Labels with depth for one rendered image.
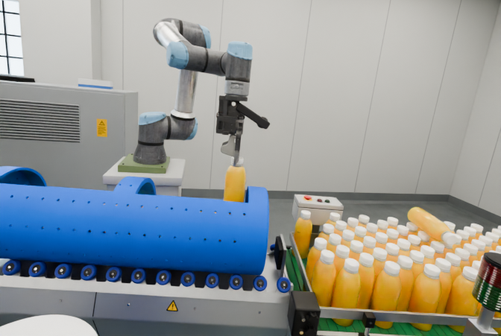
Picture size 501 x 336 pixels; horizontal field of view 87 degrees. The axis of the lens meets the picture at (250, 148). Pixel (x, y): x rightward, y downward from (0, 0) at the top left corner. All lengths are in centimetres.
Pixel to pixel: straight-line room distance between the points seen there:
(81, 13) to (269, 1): 215
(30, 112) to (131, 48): 151
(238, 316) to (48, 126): 211
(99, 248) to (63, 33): 296
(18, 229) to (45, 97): 172
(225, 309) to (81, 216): 51
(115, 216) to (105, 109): 167
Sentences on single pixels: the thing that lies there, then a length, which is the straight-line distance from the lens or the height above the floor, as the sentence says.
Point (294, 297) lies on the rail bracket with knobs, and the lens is 85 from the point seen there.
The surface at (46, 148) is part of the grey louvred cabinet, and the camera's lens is 267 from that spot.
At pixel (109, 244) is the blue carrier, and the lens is 89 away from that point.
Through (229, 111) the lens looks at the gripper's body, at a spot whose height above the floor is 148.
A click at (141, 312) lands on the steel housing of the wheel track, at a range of 100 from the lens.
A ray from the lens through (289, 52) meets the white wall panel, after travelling 383.
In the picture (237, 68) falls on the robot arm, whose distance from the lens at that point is 79.
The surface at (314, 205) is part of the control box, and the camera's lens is 121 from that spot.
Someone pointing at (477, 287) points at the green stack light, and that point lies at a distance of 80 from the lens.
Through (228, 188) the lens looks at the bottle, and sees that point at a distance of 85.
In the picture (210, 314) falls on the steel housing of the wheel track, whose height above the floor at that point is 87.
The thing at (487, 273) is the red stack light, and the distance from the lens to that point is 77.
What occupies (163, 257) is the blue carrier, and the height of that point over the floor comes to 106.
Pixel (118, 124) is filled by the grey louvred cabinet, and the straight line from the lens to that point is 244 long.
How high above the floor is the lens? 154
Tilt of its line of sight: 12 degrees down
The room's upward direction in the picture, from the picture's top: 6 degrees clockwise
